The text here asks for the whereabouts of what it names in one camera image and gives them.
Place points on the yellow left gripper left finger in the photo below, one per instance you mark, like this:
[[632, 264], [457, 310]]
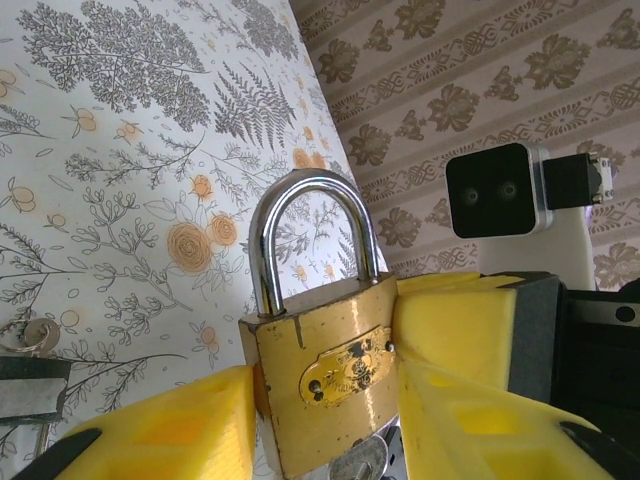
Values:
[[190, 440]]

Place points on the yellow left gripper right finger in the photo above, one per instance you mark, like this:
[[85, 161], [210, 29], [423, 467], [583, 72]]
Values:
[[475, 440]]

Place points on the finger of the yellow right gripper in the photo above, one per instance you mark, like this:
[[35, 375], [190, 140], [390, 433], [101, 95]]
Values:
[[455, 335]]

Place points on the brass padlock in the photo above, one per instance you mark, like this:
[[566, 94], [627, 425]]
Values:
[[325, 340]]

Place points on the small black holder block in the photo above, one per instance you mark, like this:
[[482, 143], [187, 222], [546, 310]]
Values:
[[30, 385]]

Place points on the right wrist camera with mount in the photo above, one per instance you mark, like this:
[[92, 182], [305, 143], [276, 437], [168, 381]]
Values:
[[487, 190]]

